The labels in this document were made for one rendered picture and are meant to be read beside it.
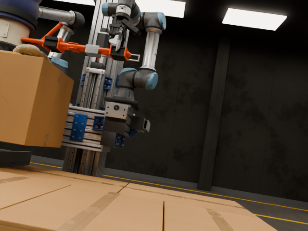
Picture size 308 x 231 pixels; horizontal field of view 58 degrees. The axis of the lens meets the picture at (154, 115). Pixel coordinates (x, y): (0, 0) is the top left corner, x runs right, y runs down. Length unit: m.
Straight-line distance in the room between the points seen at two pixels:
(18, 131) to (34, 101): 0.15
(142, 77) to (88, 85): 0.43
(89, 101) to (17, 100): 0.77
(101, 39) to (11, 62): 0.87
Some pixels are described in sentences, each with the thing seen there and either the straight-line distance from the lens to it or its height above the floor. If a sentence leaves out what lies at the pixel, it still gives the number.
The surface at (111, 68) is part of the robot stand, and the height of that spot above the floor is 1.29.
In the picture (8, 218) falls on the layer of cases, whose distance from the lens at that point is 0.73.
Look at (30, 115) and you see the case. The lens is 1.34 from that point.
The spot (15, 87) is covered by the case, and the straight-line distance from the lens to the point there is 1.40.
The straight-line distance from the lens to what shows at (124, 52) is 1.42.
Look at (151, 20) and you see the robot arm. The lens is 1.98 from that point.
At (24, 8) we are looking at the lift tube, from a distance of 1.67.
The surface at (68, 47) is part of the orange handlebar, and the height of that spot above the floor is 1.19.
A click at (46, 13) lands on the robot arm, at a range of 2.10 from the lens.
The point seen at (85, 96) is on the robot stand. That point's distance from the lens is 2.05.
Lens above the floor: 0.74
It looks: 7 degrees up
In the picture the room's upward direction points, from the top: 9 degrees clockwise
